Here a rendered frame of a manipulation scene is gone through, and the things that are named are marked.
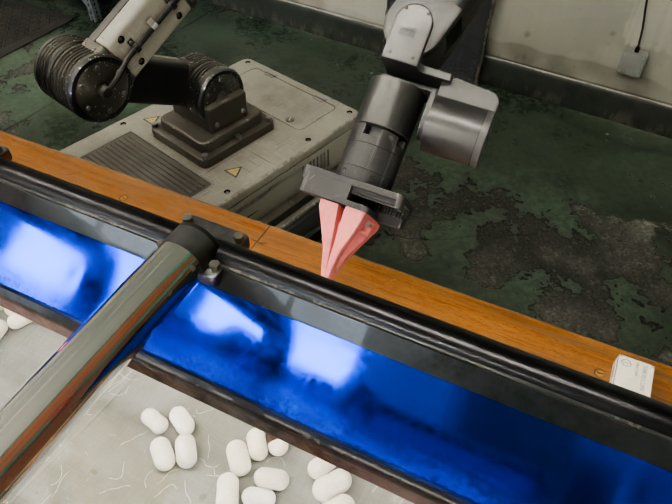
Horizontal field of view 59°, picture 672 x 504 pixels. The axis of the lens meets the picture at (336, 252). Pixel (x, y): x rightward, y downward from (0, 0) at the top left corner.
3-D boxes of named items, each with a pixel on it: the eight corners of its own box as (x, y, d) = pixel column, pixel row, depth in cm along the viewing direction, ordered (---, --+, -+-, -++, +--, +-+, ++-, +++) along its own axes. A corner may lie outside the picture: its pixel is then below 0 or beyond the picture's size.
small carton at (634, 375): (612, 364, 63) (619, 353, 61) (647, 376, 62) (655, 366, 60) (603, 410, 59) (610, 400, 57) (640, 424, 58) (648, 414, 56)
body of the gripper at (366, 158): (396, 214, 54) (425, 137, 54) (297, 181, 57) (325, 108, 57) (408, 226, 60) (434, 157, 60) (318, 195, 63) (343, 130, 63)
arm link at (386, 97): (378, 81, 62) (371, 58, 56) (441, 100, 61) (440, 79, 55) (355, 143, 62) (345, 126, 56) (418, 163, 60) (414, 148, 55)
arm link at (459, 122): (409, 36, 63) (401, -2, 55) (515, 66, 61) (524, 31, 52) (370, 143, 64) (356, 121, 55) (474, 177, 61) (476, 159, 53)
